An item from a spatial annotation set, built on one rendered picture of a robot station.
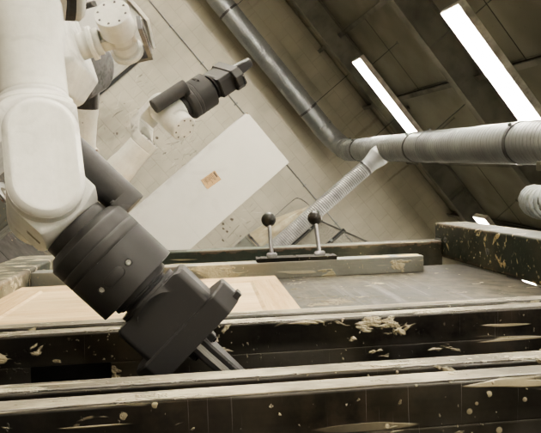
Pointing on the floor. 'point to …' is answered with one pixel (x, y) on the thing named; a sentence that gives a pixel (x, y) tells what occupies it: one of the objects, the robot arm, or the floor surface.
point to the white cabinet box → (210, 186)
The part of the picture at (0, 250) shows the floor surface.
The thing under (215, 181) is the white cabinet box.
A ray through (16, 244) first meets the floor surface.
